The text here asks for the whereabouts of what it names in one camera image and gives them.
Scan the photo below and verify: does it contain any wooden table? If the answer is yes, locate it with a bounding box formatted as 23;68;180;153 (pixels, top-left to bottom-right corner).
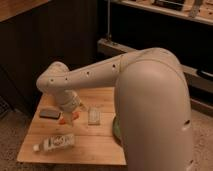
17;88;126;165

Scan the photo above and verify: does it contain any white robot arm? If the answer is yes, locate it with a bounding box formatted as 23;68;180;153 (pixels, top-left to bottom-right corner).
36;48;194;171

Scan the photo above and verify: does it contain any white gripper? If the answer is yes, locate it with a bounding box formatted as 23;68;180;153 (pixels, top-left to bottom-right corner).
57;90;88;125

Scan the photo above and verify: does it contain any grey metal shelf rail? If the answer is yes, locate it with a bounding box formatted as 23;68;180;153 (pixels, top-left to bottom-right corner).
97;38;213;117

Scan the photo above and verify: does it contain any dark grey sponge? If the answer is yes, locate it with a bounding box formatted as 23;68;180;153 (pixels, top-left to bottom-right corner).
39;109;61;119

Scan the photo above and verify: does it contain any upper wooden shelf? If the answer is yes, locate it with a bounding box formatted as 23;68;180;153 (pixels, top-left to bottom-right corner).
112;0;213;26

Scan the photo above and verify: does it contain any orange carrot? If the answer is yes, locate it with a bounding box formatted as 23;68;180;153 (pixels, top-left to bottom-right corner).
58;112;79;125

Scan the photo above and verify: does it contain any green ceramic bowl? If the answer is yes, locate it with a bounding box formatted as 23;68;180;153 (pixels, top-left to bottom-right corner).
112;117;121;144

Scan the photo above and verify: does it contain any small white rectangular block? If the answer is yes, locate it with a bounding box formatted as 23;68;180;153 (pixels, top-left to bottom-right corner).
88;107;100;125

